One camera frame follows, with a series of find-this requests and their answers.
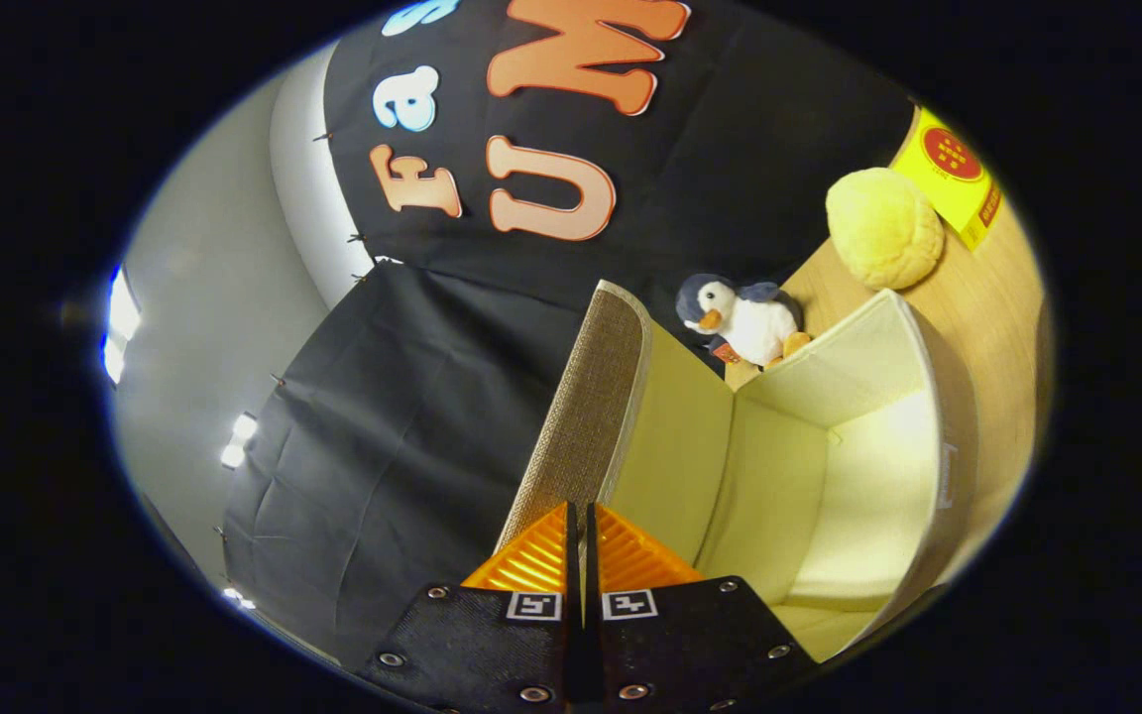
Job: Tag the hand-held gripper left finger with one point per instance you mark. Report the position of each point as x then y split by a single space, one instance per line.
477 645

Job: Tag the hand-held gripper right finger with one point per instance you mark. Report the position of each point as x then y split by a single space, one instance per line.
690 645

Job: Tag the beige fabric storage box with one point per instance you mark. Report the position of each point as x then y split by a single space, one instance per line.
829 496

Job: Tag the ceiling light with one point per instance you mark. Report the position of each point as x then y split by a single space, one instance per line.
237 441
120 322

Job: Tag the penguin plush toy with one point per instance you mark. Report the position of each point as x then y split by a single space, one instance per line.
749 322

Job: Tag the yellow round bun plush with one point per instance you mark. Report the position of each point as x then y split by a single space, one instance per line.
883 228

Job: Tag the yellow book with red circle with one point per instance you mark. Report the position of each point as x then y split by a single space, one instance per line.
958 178

